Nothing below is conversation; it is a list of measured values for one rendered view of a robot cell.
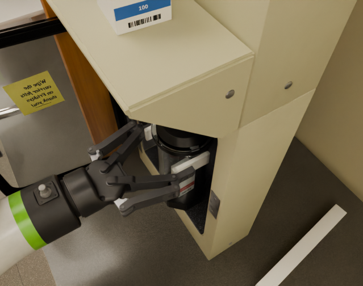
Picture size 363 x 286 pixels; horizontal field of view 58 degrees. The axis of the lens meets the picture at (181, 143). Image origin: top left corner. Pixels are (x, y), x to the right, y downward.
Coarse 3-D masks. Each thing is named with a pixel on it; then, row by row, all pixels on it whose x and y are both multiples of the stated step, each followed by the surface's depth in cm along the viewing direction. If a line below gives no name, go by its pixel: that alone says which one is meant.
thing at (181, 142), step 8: (160, 128) 53; (168, 128) 52; (160, 136) 53; (168, 136) 52; (176, 136) 51; (184, 136) 51; (192, 136) 51; (200, 136) 52; (176, 144) 52; (184, 144) 52; (192, 144) 52
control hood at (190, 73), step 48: (48, 0) 31; (96, 0) 30; (192, 0) 30; (96, 48) 26; (144, 48) 26; (192, 48) 26; (240, 48) 26; (144, 96) 23; (192, 96) 25; (240, 96) 29
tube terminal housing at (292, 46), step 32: (224, 0) 27; (256, 0) 23; (288, 0) 23; (320, 0) 26; (352, 0) 28; (256, 32) 25; (288, 32) 26; (320, 32) 29; (256, 64) 27; (288, 64) 30; (320, 64) 34; (256, 96) 31; (288, 96) 35; (256, 128) 36; (288, 128) 41; (224, 160) 41; (256, 160) 43; (224, 192) 46; (256, 192) 54; (192, 224) 70; (224, 224) 58
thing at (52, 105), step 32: (0, 32) 47; (64, 32) 51; (0, 64) 50; (32, 64) 52; (64, 64) 55; (0, 96) 54; (32, 96) 57; (64, 96) 60; (96, 96) 63; (0, 128) 59; (32, 128) 63; (64, 128) 66; (96, 128) 70; (0, 160) 65; (32, 160) 69; (64, 160) 74
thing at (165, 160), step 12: (156, 132) 53; (168, 144) 52; (204, 144) 52; (168, 156) 55; (180, 156) 52; (192, 156) 54; (168, 168) 58; (204, 168) 61; (192, 180) 61; (204, 180) 67; (180, 192) 64; (192, 192) 65
